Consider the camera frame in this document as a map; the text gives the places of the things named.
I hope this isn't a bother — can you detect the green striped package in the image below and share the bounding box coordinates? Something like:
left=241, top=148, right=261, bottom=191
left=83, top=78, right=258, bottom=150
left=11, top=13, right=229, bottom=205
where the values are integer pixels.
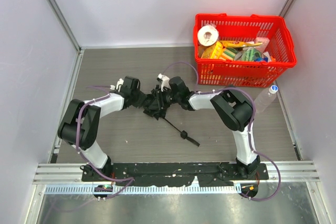
left=241, top=47, right=262, bottom=62

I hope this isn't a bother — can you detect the clear plastic water bottle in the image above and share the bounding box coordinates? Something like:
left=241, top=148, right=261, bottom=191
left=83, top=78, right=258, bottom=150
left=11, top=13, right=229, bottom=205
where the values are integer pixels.
left=254, top=85, right=279, bottom=113

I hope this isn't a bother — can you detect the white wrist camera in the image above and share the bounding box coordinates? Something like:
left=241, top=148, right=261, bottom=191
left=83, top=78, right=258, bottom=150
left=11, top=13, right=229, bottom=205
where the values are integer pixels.
left=157, top=73, right=170, bottom=92
left=110, top=78, right=124, bottom=91

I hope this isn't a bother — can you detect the yellow green sponge pack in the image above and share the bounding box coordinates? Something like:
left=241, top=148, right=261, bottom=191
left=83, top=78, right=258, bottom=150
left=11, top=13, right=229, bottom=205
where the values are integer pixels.
left=200, top=41, right=238, bottom=60

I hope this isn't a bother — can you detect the yellow snack package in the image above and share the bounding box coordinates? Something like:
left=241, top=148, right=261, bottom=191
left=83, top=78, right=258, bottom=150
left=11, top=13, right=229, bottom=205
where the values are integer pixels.
left=219, top=40, right=262, bottom=48

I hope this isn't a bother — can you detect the aluminium frame rail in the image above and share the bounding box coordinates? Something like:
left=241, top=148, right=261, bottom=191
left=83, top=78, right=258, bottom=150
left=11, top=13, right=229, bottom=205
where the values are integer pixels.
left=25, top=161, right=328, bottom=223

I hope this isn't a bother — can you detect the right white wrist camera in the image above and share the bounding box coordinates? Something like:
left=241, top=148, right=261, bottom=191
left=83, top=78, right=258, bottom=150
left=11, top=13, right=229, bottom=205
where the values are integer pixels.
left=157, top=73, right=170, bottom=92

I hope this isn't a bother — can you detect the white box in basket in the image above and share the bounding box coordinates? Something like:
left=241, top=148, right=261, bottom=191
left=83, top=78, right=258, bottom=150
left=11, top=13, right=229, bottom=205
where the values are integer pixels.
left=254, top=37, right=270, bottom=52

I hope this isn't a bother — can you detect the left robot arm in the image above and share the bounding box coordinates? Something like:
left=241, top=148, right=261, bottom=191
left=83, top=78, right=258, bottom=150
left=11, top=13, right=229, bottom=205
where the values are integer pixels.
left=57, top=76, right=146, bottom=180

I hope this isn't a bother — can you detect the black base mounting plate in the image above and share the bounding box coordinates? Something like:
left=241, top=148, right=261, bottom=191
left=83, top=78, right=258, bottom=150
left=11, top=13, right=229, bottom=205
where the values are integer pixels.
left=81, top=161, right=270, bottom=188

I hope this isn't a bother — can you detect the purple cable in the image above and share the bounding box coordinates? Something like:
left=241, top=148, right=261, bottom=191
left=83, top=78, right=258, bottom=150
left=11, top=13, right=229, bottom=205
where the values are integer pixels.
left=161, top=61, right=281, bottom=202
left=75, top=84, right=136, bottom=201

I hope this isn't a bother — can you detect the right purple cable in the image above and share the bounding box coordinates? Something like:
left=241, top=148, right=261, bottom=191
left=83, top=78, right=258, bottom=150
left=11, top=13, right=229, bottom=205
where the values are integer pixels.
left=161, top=61, right=281, bottom=202

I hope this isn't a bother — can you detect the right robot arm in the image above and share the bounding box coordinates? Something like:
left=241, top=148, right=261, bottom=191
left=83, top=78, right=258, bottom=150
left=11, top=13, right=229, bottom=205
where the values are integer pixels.
left=157, top=74, right=260, bottom=178

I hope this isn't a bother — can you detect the black folding umbrella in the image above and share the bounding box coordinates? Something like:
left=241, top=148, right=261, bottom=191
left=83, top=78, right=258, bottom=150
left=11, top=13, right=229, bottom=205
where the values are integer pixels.
left=142, top=85, right=200, bottom=147

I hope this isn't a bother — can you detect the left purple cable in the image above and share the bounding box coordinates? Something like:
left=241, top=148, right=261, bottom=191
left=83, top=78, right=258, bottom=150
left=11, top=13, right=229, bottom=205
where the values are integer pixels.
left=75, top=84, right=136, bottom=201

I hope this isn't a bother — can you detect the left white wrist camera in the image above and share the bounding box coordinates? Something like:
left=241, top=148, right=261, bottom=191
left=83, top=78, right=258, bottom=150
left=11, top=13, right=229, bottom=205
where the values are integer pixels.
left=110, top=78, right=124, bottom=91

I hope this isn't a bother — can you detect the red plastic shopping basket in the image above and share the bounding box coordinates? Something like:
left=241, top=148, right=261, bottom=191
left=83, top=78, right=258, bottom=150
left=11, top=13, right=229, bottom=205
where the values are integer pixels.
left=193, top=14, right=297, bottom=88

